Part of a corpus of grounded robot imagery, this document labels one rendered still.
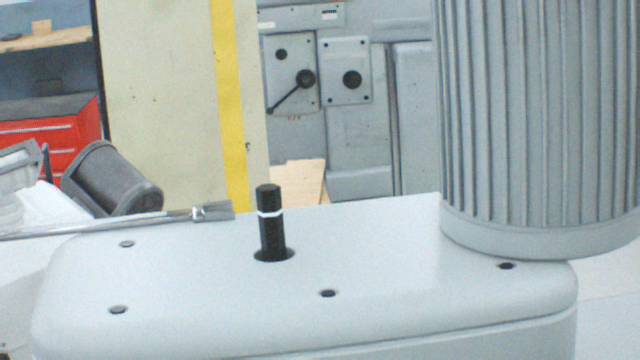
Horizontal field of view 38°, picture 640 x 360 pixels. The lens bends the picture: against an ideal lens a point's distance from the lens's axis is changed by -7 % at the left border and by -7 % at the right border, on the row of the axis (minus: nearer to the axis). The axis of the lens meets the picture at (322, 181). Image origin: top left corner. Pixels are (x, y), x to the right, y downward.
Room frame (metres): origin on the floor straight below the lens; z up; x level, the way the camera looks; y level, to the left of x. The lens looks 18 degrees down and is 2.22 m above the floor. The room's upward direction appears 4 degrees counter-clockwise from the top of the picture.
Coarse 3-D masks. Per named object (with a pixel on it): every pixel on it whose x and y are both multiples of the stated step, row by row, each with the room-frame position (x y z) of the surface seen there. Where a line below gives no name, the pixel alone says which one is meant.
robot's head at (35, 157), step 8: (16, 144) 1.30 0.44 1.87; (24, 144) 1.31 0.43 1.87; (32, 144) 1.31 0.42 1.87; (0, 152) 1.29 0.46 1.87; (8, 152) 1.29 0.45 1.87; (32, 152) 1.30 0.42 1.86; (40, 152) 1.31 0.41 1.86; (24, 160) 1.29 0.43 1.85; (32, 160) 1.29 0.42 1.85; (40, 160) 1.31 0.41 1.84; (0, 168) 1.26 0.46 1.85; (8, 168) 1.27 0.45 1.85; (16, 168) 1.28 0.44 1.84; (32, 168) 1.31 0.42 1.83; (40, 168) 1.32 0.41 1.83
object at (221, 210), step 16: (192, 208) 0.91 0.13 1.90; (208, 208) 0.91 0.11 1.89; (224, 208) 0.91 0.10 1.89; (64, 224) 0.88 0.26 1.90; (80, 224) 0.88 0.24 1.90; (96, 224) 0.88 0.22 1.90; (112, 224) 0.88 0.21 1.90; (128, 224) 0.88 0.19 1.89; (144, 224) 0.88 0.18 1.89; (0, 240) 0.86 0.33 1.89
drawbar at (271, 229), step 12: (264, 192) 0.78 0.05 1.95; (276, 192) 0.79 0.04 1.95; (264, 204) 0.78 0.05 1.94; (276, 204) 0.79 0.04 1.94; (276, 216) 0.79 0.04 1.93; (264, 228) 0.79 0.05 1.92; (276, 228) 0.78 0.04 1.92; (264, 240) 0.79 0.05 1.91; (276, 240) 0.78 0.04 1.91; (264, 252) 0.79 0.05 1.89; (276, 252) 0.78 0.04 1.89
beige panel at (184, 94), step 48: (144, 0) 2.48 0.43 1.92; (192, 0) 2.50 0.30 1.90; (240, 0) 2.51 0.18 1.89; (144, 48) 2.48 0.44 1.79; (192, 48) 2.50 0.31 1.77; (240, 48) 2.51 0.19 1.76; (144, 96) 2.48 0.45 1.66; (192, 96) 2.49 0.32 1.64; (240, 96) 2.51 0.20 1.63; (144, 144) 2.48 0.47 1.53; (192, 144) 2.49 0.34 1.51; (240, 144) 2.50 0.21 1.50; (192, 192) 2.49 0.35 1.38; (240, 192) 2.50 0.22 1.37
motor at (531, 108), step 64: (448, 0) 0.78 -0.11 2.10; (512, 0) 0.74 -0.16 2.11; (576, 0) 0.73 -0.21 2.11; (448, 64) 0.79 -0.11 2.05; (512, 64) 0.74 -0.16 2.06; (576, 64) 0.73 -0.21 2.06; (448, 128) 0.79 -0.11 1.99; (512, 128) 0.74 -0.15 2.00; (576, 128) 0.73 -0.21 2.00; (448, 192) 0.79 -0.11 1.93; (512, 192) 0.74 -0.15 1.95; (576, 192) 0.73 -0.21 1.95; (512, 256) 0.73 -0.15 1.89; (576, 256) 0.72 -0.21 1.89
